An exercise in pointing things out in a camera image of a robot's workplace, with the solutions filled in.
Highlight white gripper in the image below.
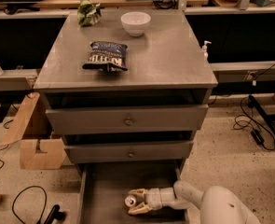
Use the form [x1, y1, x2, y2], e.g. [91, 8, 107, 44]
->
[128, 188, 176, 216]

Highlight orange soda can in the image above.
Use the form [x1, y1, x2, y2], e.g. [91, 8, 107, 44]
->
[124, 195, 137, 208]

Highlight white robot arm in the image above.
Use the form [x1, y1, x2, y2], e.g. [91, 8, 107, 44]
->
[124, 180, 261, 224]

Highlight grey bottom drawer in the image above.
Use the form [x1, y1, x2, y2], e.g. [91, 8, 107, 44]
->
[77, 161, 189, 224]

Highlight grey drawer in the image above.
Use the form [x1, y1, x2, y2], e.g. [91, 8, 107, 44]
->
[65, 141, 193, 163]
[46, 105, 208, 135]
[77, 161, 189, 224]

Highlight grey middle drawer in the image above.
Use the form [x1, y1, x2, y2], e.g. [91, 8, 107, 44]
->
[65, 141, 193, 163]

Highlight grey top drawer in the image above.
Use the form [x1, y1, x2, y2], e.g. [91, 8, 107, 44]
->
[46, 105, 208, 135]

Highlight grey drawer cabinet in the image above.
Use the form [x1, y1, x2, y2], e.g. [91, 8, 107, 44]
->
[34, 9, 217, 224]

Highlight wooden block stand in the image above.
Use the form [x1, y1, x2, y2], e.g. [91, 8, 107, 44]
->
[0, 92, 70, 170]

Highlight blue chip bag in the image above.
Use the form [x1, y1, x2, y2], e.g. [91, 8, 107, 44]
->
[82, 41, 128, 73]

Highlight black table leg base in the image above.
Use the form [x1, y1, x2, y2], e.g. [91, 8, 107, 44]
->
[248, 95, 275, 136]

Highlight white pump bottle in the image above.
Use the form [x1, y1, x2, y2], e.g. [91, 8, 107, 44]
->
[201, 40, 212, 61]

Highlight white ceramic bowl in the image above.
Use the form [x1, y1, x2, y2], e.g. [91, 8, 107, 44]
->
[120, 12, 151, 37]

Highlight green crumpled bag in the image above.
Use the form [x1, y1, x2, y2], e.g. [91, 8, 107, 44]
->
[77, 0, 102, 27]

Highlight black floor cable left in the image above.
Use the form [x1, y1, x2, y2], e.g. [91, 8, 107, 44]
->
[11, 185, 66, 224]

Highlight black power adapter cable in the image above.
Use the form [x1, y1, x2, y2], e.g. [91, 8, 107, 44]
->
[232, 95, 275, 152]

